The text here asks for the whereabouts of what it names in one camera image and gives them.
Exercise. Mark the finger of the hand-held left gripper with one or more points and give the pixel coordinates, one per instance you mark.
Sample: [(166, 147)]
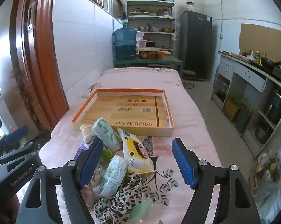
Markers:
[(37, 141), (16, 135)]

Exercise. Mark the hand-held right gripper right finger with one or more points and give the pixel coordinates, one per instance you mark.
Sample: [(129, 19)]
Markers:
[(183, 163)]

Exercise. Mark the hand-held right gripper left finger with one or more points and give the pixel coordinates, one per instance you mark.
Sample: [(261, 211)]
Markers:
[(91, 163)]

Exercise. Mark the green fluffy scrunchie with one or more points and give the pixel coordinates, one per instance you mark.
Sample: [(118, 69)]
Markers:
[(106, 154)]

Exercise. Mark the green print tissue pack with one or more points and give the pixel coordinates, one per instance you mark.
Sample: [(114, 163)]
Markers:
[(105, 133), (113, 175)]

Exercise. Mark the pink makeup sponge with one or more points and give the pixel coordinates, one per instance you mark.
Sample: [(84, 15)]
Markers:
[(90, 194)]

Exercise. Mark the leopard print scrunchie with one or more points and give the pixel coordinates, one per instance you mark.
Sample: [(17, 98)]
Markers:
[(121, 196)]

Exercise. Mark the yellow cartoon wet wipes pack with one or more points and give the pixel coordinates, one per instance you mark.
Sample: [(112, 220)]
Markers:
[(135, 151)]

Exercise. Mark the orange rimmed cardboard box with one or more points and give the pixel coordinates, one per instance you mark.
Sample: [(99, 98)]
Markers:
[(131, 112)]

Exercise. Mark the green sponge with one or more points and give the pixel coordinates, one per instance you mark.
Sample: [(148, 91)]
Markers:
[(138, 211)]

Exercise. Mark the brown feather duster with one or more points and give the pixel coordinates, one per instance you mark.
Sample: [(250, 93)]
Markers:
[(26, 93)]

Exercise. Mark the yellow planter box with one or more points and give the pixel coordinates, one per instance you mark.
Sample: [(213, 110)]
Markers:
[(231, 109)]

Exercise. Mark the dark planter box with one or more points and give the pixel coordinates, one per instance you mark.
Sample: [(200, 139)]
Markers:
[(244, 121)]

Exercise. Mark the dark kettle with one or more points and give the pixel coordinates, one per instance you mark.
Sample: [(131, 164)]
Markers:
[(221, 93)]

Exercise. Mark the pile of plastic bags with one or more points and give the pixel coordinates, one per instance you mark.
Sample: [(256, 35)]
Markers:
[(271, 179)]

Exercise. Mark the round stool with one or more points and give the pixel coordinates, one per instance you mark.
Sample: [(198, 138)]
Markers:
[(189, 72)]

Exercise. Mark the green table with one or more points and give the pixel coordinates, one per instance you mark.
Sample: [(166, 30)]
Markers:
[(149, 61)]

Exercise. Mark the dark green cooker pot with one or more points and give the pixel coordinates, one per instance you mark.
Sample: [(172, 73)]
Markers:
[(275, 107)]

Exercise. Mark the jar of orange preserves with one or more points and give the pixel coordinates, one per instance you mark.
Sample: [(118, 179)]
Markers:
[(143, 55), (152, 55), (160, 55)]

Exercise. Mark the grey kitchen counter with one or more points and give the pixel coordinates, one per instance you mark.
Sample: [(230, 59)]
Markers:
[(250, 74)]

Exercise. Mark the dark refrigerator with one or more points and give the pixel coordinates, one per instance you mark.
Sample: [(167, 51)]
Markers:
[(195, 46)]

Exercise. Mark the blue water jug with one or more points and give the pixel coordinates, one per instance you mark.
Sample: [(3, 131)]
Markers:
[(125, 44)]

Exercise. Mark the pink lidded container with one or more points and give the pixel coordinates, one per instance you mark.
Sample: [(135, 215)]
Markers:
[(143, 43)]

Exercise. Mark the row of condiment bottles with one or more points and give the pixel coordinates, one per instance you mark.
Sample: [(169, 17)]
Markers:
[(254, 56)]

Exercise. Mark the dark wok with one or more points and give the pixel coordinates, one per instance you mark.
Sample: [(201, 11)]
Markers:
[(270, 63)]

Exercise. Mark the brass bowl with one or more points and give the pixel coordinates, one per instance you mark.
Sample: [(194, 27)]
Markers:
[(167, 30)]

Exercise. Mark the glass jar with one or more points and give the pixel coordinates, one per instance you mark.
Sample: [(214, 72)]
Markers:
[(189, 7)]

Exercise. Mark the white storage shelf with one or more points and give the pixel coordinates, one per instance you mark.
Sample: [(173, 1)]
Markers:
[(149, 4)]

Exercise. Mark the brown wooden door frame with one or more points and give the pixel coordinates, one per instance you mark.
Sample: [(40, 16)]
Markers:
[(37, 63)]

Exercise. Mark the cardboard wall panel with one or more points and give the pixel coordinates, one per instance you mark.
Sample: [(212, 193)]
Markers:
[(274, 39), (252, 36)]

